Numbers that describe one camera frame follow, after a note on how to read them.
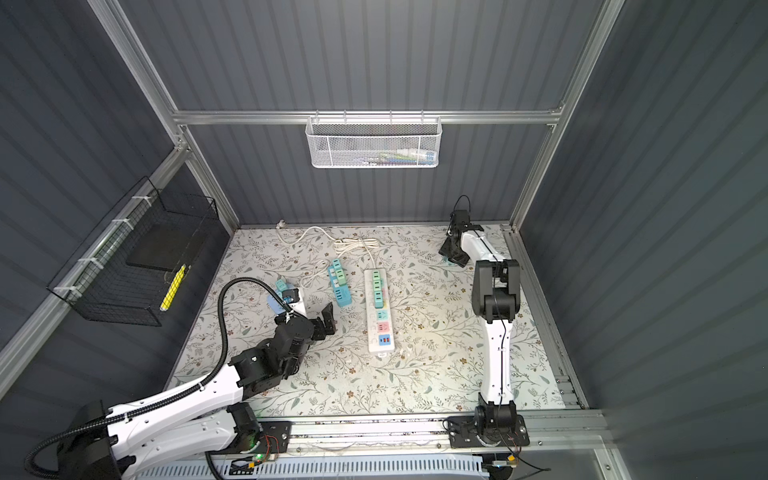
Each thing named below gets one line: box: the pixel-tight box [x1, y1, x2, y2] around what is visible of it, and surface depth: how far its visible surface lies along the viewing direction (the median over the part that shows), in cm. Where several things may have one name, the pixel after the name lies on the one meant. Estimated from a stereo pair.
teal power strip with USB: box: [328, 266, 352, 307], surface depth 101 cm
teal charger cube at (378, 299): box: [374, 291, 384, 309], surface depth 95 cm
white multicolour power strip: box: [364, 269, 395, 354], surface depth 93 cm
